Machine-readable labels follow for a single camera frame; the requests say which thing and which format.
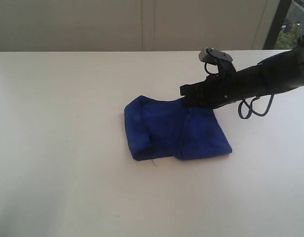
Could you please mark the black window frame post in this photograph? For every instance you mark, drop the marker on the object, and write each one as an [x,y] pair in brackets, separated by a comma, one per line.
[277,23]

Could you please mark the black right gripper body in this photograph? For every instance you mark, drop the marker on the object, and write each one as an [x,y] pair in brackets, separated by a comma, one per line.
[219,91]

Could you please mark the green tree outside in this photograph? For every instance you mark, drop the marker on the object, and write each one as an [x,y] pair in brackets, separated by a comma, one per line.
[288,36]

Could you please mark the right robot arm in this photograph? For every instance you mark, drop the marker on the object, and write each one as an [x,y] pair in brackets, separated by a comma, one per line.
[277,74]

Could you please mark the blue towel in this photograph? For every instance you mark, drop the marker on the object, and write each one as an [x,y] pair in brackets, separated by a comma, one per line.
[159,129]

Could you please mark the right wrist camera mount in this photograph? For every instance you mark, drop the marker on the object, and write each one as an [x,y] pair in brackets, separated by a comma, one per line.
[214,57]

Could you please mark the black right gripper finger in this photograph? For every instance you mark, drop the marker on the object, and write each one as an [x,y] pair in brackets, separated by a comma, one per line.
[196,102]
[192,89]

